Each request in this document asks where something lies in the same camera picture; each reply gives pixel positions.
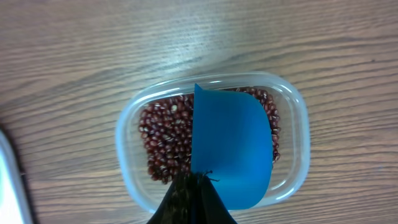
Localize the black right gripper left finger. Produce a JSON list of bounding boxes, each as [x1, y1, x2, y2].
[[147, 173, 198, 224]]

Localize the red adzuki beans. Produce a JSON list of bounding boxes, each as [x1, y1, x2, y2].
[[138, 86, 282, 185]]

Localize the blue plastic measuring scoop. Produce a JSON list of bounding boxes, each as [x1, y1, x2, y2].
[[191, 85, 273, 210]]

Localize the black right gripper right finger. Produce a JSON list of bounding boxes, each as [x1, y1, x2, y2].
[[194, 172, 237, 224]]

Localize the clear plastic container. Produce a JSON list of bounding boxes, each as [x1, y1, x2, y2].
[[115, 72, 310, 213]]

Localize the white digital kitchen scale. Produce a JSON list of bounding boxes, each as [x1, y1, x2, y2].
[[1, 131, 34, 224]]

